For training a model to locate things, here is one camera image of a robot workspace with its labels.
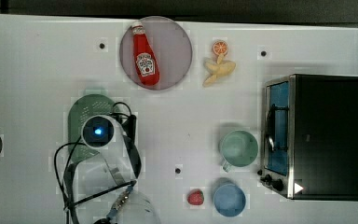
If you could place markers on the large red strawberry toy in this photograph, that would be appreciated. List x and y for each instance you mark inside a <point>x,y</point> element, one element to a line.
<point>195,197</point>

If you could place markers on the green mug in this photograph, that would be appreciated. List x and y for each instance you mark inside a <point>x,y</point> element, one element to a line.
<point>238,149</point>

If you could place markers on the red ketchup bottle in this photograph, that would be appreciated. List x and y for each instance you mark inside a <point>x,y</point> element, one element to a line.
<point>145,61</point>

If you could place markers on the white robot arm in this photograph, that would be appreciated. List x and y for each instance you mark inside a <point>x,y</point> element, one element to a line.
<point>100,181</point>

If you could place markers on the blue bowl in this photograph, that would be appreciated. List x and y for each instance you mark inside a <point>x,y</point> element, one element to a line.
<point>229,200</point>

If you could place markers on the orange slice toy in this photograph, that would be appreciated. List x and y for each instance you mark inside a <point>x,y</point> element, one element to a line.
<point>220,47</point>

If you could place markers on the black toaster oven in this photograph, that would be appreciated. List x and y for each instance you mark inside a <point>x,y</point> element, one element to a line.
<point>310,137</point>

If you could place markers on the round purple plate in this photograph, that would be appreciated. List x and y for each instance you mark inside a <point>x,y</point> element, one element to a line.
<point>171,46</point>

